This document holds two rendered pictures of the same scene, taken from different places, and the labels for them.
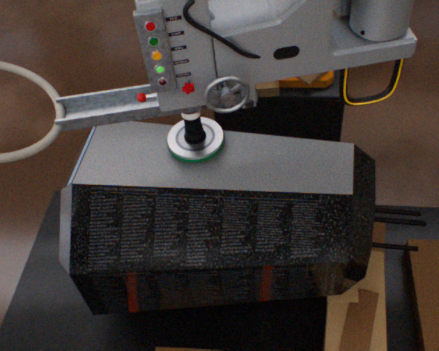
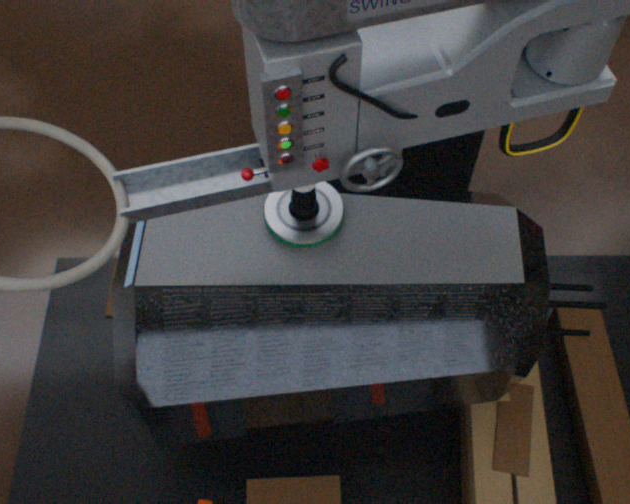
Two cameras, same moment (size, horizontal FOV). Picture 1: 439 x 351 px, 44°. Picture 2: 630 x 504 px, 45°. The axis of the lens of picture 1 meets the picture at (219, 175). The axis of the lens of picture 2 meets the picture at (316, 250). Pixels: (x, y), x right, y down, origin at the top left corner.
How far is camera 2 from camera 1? 0.48 m
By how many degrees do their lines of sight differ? 11
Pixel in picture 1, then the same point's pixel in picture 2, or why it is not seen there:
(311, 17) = (493, 65)
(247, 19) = (404, 68)
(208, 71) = (348, 139)
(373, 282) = not seen: hidden behind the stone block
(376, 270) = not seen: hidden behind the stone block
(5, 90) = not seen: outside the picture
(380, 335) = (540, 442)
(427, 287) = (586, 368)
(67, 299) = (105, 418)
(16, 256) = (17, 360)
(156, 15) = (293, 79)
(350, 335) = (504, 445)
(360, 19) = (548, 57)
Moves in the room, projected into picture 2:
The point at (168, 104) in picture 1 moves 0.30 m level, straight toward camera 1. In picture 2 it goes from (287, 182) to (330, 291)
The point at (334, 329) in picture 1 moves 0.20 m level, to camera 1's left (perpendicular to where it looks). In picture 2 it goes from (482, 439) to (422, 453)
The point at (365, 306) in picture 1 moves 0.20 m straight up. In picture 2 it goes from (519, 404) to (534, 381)
